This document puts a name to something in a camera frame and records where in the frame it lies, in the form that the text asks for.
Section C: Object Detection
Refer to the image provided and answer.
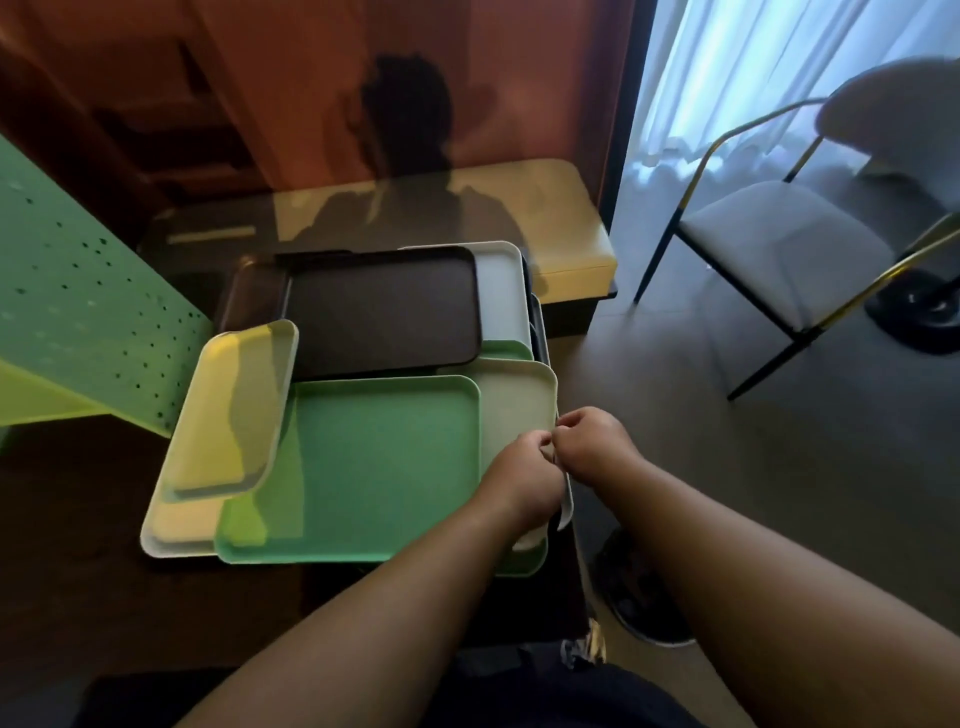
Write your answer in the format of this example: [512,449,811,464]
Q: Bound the person's left hand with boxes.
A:
[477,430,565,536]

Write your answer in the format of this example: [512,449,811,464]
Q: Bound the person's right hand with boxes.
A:
[552,407,648,490]

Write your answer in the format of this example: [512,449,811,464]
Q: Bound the pale cream plastic tray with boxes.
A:
[438,357,561,549]

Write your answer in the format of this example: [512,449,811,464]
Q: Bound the person's left forearm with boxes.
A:
[177,491,526,728]

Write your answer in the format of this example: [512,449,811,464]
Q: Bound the person's right forearm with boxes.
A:
[586,457,960,728]

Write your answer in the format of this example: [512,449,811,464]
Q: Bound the light grey plastic tray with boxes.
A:
[396,240,535,363]

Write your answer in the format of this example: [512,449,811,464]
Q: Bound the person's black shoe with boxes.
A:
[591,525,700,648]

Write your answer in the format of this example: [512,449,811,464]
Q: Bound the large green plastic tray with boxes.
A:
[214,374,484,565]

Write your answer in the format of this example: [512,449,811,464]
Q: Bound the large dark brown tray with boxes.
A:
[274,245,483,381]

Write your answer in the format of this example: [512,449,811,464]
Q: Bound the cream cushioned bench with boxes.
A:
[141,156,619,340]

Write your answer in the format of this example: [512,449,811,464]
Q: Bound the person's dark trousers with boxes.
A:
[73,643,708,728]

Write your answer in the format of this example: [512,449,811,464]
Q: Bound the small yellow plastic tray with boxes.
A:
[160,318,300,504]

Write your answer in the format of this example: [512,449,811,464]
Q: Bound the small dark brown tray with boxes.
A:
[217,252,294,335]

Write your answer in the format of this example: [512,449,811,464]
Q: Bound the black round base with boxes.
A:
[863,267,960,356]

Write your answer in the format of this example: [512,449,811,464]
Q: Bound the white sheer curtain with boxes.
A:
[628,0,960,192]

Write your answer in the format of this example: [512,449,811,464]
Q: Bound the green perforated metal panel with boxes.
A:
[0,135,216,441]

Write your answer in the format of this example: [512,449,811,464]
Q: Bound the grey chair with gold frame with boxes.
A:
[633,55,960,403]

